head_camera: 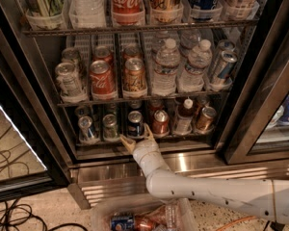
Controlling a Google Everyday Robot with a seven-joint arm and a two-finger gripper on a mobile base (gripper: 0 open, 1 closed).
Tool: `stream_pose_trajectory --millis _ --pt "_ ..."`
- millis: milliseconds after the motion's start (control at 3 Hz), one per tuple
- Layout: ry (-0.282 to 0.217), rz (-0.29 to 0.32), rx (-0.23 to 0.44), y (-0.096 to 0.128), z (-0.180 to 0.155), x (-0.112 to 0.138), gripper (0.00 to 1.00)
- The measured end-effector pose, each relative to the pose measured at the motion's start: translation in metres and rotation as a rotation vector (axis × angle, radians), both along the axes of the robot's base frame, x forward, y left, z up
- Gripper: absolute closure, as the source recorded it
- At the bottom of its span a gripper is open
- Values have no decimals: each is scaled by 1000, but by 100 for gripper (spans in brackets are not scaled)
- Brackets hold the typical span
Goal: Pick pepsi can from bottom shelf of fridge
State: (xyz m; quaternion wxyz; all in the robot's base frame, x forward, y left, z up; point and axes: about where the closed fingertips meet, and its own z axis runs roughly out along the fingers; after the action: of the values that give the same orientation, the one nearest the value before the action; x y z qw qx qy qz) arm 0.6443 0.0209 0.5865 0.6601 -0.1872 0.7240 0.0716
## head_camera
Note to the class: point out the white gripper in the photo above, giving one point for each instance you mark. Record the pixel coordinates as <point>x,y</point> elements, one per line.
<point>145,151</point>

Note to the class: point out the blue pepsi can front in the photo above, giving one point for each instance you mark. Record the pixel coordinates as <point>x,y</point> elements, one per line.
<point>135,124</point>

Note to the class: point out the blue pepsi can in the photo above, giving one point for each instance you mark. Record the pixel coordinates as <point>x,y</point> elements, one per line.
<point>135,124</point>
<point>122,223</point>

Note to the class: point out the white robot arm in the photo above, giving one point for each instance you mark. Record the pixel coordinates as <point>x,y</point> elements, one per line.
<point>267,199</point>

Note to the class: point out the red can bottom shelf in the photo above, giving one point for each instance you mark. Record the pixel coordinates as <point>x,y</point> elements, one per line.
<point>160,124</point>

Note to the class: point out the green silver can bottom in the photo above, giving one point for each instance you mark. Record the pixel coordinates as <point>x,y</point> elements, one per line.
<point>110,128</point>

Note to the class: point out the silver blue can bottom left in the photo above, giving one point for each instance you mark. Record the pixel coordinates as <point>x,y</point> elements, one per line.
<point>87,128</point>

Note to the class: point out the stainless fridge base grille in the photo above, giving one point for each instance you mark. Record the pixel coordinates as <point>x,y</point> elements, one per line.
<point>92,183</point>

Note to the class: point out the orange can middle shelf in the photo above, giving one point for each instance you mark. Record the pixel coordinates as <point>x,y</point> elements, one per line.
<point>134,81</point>

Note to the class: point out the copper can bottom right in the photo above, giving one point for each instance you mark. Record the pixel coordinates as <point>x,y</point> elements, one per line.
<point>206,119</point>

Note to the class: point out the red coca-cola can middle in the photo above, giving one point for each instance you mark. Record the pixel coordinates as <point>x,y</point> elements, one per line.
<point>103,82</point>

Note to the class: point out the red can in bin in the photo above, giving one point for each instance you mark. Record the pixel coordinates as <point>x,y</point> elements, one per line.
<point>144,224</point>

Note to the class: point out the white silver can middle shelf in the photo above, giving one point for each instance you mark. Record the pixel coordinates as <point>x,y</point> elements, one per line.
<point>70,83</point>

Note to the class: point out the blue pepsi can in bin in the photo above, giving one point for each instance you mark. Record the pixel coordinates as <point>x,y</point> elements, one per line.
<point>122,223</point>

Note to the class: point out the slim silver blue can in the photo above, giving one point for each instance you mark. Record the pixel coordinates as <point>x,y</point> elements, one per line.
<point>220,70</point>

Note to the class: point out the open glass fridge door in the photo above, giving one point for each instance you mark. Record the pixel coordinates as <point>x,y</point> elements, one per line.
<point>29,163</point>

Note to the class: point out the white bottle top shelf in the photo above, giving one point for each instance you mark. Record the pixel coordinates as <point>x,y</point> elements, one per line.
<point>87,14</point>

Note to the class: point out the brown tea bottle white cap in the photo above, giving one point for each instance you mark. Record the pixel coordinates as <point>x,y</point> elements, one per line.
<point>183,118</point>

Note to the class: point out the clear plastic bin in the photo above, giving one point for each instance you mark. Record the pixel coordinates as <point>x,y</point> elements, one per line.
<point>142,203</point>

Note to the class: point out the clear water bottle right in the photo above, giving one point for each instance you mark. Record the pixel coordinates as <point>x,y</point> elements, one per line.
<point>199,58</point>

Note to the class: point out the clear water bottle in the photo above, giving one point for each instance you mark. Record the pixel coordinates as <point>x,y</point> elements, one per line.
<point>199,58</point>
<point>165,68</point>

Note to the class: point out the clear water bottle left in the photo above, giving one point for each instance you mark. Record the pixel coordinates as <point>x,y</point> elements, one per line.
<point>165,68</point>

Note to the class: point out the large coca-cola bottle top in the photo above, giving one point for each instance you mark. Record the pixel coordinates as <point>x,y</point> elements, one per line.
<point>125,11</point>

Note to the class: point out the black plug box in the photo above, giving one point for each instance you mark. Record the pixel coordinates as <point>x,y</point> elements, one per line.
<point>277,226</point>

